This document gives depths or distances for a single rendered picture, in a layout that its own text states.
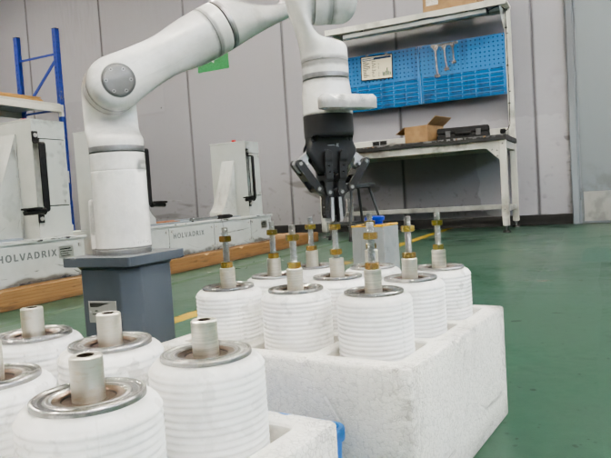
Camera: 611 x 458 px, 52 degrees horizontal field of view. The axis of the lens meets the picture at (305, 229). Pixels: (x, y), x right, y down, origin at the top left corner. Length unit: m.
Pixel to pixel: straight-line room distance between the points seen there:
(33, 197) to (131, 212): 1.97
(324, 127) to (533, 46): 5.04
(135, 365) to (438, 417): 0.39
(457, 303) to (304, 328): 0.27
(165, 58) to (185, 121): 6.07
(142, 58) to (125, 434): 0.77
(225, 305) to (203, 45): 0.48
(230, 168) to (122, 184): 3.42
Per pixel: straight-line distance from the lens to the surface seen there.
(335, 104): 0.87
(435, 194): 5.92
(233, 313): 0.88
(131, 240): 1.07
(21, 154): 3.07
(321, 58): 0.93
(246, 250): 4.11
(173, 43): 1.12
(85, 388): 0.44
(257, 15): 1.19
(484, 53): 5.81
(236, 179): 4.48
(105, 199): 1.08
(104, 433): 0.41
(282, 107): 6.53
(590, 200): 5.75
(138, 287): 1.05
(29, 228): 3.05
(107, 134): 1.09
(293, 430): 0.55
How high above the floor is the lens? 0.38
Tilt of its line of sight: 3 degrees down
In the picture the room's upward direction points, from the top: 4 degrees counter-clockwise
